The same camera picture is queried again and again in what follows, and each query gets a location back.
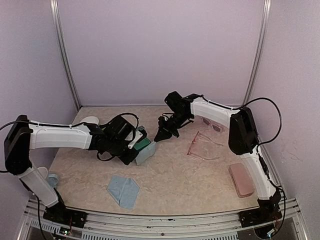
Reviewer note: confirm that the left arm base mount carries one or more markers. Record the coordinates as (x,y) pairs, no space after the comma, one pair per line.
(60,214)

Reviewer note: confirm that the light blue mug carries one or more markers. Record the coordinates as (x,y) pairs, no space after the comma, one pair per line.
(51,178)

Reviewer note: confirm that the square light blue cloth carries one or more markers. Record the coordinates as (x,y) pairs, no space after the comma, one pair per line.
(146,153)

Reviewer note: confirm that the pink glasses case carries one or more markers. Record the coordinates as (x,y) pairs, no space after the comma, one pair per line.
(241,179)

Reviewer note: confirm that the left aluminium corner post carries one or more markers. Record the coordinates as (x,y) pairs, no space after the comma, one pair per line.
(54,5)

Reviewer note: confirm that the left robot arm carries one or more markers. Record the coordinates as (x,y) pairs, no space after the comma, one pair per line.
(117,138)

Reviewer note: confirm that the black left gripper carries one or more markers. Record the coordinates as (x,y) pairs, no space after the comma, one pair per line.
(127,159)

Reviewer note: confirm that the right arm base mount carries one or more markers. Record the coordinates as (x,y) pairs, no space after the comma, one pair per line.
(267,211)

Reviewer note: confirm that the purple lens pink sunglasses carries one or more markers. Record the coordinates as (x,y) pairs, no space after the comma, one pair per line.
(212,124)

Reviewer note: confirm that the grey-blue glasses case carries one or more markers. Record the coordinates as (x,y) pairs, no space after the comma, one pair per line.
(143,141)

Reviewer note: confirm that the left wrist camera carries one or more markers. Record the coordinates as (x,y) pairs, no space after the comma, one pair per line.
(133,138)

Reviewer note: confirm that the front aluminium rail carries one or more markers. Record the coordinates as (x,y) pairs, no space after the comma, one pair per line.
(113,226)

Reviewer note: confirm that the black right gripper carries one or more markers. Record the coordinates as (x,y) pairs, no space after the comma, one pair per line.
(164,132)

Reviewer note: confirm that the red lens pink sunglasses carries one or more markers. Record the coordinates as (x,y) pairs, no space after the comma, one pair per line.
(204,148)

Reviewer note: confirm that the right aluminium corner post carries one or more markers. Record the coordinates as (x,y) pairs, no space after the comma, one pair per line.
(259,51)

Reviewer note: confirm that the folded light blue cloth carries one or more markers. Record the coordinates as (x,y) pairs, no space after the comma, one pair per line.
(124,191)

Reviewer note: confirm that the aluminium corner post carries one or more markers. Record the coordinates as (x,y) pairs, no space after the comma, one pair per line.
(259,51)
(54,5)

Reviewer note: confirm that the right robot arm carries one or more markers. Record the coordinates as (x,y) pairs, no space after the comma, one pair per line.
(242,139)

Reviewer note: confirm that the white bowl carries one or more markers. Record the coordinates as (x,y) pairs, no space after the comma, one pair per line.
(90,120)

